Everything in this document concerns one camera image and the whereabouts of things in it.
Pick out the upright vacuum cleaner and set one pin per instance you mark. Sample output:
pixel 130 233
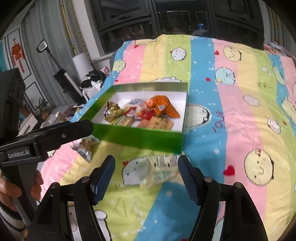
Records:
pixel 64 78

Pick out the potted plant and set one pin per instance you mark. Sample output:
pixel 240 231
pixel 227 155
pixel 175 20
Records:
pixel 42 109

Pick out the clear green print snack packet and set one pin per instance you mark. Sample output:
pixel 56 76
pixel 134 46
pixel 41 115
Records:
pixel 161 172

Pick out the white cylindrical bin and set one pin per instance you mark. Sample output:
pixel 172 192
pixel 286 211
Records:
pixel 82 63

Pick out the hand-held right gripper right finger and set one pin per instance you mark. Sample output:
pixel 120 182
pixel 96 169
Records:
pixel 188 180

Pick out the striped cartoon printed blanket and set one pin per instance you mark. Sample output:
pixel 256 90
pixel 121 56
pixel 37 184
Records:
pixel 231 104

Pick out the pink patterned cloth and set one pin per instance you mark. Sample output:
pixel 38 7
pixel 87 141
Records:
pixel 105 70

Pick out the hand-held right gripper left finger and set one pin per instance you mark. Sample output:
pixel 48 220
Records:
pixel 104 179

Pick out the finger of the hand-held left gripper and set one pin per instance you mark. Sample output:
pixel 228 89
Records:
pixel 69 132

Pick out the person's left hand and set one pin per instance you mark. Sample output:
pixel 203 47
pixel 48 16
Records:
pixel 7 192

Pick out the grey curtain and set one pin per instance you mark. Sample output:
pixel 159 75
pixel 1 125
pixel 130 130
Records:
pixel 46 27

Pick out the green cardboard box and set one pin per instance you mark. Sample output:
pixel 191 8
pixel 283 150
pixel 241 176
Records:
pixel 138 139

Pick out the orange brown snack packet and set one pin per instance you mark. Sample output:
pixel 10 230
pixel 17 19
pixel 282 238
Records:
pixel 159 124

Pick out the brown gold snack packet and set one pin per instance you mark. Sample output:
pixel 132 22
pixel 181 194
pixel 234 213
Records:
pixel 112 112

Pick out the black white clothes pile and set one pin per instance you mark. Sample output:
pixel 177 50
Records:
pixel 92 77

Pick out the yellow green snack packet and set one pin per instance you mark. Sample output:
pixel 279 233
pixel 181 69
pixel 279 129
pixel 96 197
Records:
pixel 122 121

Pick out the red white snack packet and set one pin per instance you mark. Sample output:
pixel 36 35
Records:
pixel 145 114
pixel 129 112

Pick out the red knot wall decoration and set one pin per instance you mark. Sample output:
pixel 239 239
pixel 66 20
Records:
pixel 18 53

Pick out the small nut snack packet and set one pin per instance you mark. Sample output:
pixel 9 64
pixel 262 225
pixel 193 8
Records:
pixel 84 148

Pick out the dark framed window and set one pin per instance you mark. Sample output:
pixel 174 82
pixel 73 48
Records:
pixel 129 18

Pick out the orange snack bag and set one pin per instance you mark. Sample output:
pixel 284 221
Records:
pixel 166 104

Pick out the pale blue snack packet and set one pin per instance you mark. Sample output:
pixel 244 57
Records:
pixel 136 102

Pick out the person's left forearm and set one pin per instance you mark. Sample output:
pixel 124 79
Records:
pixel 9 220

